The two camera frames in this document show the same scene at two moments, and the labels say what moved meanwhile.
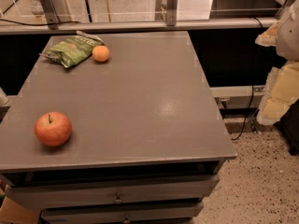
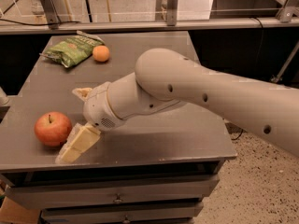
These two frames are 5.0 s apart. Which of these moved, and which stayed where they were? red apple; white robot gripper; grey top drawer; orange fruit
Moved: white robot gripper
Stayed: grey top drawer; red apple; orange fruit
